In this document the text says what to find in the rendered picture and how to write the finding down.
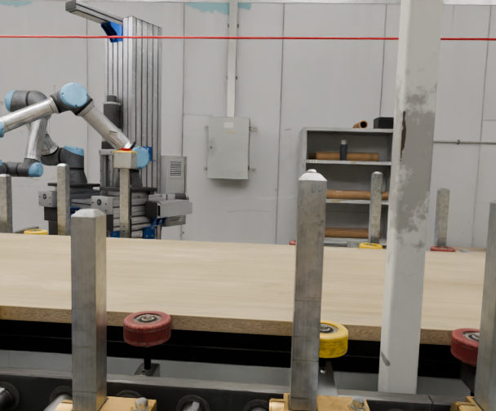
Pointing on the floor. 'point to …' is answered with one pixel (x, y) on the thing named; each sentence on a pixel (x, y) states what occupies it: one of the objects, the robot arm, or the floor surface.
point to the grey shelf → (348, 175)
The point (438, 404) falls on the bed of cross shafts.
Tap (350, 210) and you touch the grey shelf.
